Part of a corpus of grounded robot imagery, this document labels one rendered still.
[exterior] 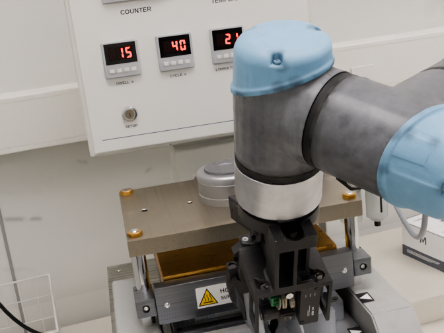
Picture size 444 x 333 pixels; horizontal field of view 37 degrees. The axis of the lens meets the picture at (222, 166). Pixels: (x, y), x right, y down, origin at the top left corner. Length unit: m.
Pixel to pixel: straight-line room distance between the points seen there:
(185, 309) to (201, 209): 0.12
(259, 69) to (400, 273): 0.88
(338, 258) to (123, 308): 0.26
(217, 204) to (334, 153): 0.34
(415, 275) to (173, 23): 0.68
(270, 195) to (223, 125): 0.41
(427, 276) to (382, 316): 0.54
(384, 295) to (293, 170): 0.32
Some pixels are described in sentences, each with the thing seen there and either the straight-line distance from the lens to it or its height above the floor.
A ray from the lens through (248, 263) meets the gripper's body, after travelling 0.61.
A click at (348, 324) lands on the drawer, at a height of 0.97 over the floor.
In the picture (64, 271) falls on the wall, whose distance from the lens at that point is 1.33.
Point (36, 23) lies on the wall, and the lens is 1.23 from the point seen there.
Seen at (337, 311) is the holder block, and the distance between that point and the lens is 0.81.
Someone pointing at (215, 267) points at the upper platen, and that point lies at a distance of 0.76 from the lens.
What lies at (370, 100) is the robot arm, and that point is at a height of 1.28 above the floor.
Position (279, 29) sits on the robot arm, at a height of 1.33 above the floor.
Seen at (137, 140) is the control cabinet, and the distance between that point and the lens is 0.92.
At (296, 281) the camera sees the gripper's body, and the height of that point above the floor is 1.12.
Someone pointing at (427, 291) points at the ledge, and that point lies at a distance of 1.25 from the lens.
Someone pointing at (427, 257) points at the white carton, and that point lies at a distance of 1.33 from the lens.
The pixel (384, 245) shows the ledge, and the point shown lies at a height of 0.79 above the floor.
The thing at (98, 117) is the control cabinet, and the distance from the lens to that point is 0.91.
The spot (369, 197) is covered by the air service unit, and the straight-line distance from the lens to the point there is 1.03.
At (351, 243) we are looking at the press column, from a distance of 0.80.
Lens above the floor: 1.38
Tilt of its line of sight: 17 degrees down
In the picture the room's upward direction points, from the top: 7 degrees counter-clockwise
